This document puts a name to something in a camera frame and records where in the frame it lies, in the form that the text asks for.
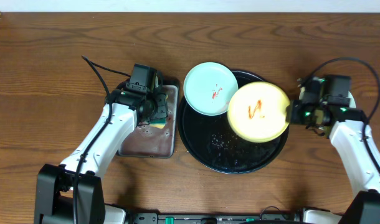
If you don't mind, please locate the yellow plate with ketchup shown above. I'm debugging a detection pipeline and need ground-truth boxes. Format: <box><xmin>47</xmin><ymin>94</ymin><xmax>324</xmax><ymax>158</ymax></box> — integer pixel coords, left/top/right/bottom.
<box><xmin>227</xmin><ymin>82</ymin><xmax>290</xmax><ymax>143</ymax></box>

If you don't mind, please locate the pale green cleaned plate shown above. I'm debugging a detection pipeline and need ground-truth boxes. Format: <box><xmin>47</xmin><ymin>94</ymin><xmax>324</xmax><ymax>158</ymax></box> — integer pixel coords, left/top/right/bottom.
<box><xmin>348</xmin><ymin>91</ymin><xmax>356</xmax><ymax>108</ymax></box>

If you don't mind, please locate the metal tray of soapy water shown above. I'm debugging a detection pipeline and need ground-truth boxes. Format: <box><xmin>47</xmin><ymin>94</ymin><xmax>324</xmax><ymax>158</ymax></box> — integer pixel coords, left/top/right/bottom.
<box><xmin>116</xmin><ymin>77</ymin><xmax>180</xmax><ymax>159</ymax></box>

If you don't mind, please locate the green and yellow scrub sponge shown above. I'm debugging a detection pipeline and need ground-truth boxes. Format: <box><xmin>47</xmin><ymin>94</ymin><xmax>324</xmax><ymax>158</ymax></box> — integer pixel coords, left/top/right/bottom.
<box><xmin>150</xmin><ymin>116</ymin><xmax>167</xmax><ymax>129</ymax></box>

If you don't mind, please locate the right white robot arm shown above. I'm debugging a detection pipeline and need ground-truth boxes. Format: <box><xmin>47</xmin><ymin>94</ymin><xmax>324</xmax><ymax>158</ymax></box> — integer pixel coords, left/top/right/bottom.
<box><xmin>287</xmin><ymin>75</ymin><xmax>380</xmax><ymax>223</ymax></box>

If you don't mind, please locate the mint green plate with ketchup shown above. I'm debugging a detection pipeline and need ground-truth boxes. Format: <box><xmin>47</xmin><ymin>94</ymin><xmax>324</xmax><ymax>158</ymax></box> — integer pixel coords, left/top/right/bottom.
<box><xmin>183</xmin><ymin>62</ymin><xmax>239</xmax><ymax>116</ymax></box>

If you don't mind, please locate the round black serving tray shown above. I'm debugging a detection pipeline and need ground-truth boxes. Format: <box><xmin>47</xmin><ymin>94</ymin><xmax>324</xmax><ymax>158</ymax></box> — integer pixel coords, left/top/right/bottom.
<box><xmin>178</xmin><ymin>70</ymin><xmax>289</xmax><ymax>174</ymax></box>

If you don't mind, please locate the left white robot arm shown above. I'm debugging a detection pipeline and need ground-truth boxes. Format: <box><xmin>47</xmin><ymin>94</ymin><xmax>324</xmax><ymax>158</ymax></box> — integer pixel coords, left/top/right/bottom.
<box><xmin>34</xmin><ymin>86</ymin><xmax>178</xmax><ymax>223</ymax></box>

